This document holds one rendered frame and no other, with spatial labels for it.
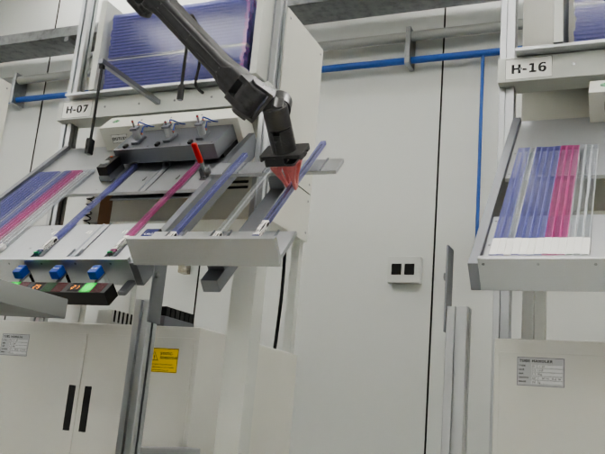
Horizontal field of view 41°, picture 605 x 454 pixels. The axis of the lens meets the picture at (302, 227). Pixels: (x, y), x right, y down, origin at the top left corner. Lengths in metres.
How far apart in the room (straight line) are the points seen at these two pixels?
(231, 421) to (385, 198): 2.15
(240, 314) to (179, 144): 0.68
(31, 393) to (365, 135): 2.16
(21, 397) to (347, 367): 1.71
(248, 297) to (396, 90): 2.29
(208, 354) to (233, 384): 0.35
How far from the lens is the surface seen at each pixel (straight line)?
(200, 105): 2.52
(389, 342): 3.64
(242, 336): 1.83
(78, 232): 2.14
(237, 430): 1.82
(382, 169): 3.84
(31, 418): 2.39
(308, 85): 2.83
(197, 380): 2.12
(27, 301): 1.57
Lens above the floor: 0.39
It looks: 14 degrees up
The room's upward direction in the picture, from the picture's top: 5 degrees clockwise
